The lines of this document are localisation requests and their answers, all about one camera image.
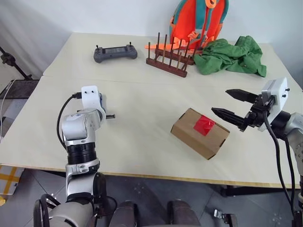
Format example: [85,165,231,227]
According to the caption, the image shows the caster wheel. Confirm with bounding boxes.
[213,208,239,227]

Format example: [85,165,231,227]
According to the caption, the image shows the dark wooden peg rack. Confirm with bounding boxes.
[146,32,196,78]

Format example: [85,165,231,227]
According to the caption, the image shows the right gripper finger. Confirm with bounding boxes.
[211,107,248,132]
[224,88,259,104]

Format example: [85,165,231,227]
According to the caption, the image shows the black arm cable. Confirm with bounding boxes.
[263,111,299,227]
[56,93,82,152]

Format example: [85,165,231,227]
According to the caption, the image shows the carton with yellow tape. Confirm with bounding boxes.
[0,165,24,196]

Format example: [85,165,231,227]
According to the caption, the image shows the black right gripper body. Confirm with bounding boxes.
[244,94,276,130]

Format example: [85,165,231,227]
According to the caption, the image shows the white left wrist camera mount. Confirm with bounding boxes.
[80,85,107,120]

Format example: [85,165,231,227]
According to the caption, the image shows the brown cardboard box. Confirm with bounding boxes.
[170,107,231,161]

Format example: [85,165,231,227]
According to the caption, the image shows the dark rounded shape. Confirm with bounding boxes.
[167,200,202,227]
[111,200,140,227]

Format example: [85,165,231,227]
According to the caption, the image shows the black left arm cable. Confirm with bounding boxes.
[56,93,82,152]

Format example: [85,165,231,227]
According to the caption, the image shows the thick black cable loop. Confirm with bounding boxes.
[33,193,62,227]

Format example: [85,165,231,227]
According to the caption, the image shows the black tripod stand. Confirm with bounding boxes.
[0,46,34,81]

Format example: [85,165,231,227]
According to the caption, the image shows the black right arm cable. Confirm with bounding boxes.
[263,111,299,227]

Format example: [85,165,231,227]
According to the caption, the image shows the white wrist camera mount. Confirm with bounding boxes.
[80,85,107,120]
[258,77,289,132]

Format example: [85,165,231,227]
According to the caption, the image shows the crumpled green cloth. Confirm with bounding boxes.
[193,35,267,78]

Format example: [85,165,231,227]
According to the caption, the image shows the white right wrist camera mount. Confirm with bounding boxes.
[258,77,289,132]

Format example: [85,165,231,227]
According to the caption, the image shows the thin white cable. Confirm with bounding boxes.
[0,80,17,138]

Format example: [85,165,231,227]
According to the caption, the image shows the gray handheld controller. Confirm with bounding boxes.
[93,42,138,64]

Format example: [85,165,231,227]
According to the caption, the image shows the black table frame bar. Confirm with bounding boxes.
[221,185,294,197]

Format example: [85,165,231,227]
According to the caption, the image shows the red tape patch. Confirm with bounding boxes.
[193,115,216,137]

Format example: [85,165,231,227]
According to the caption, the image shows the orange and teal backpack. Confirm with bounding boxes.
[144,0,230,54]

